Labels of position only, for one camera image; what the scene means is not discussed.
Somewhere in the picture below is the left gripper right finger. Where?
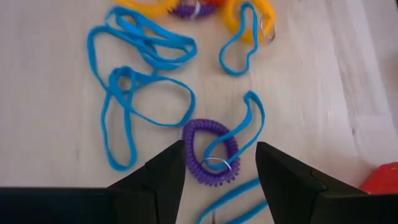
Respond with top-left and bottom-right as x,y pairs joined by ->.
256,141 -> 398,224

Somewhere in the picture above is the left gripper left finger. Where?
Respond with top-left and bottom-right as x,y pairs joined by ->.
0,139 -> 187,224

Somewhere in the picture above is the purple coil keychain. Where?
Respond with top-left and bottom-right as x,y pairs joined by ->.
182,118 -> 241,187
169,0 -> 218,19

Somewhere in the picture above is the blue rubber band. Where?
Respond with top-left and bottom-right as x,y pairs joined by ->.
99,65 -> 197,172
218,2 -> 259,77
86,24 -> 162,94
196,177 -> 269,224
104,5 -> 198,72
202,90 -> 266,171

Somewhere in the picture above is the yellow coil keychain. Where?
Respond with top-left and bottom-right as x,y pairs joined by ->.
114,0 -> 180,18
222,0 -> 277,44

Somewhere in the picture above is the red plastic basket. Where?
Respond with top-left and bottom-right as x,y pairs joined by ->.
359,162 -> 398,195

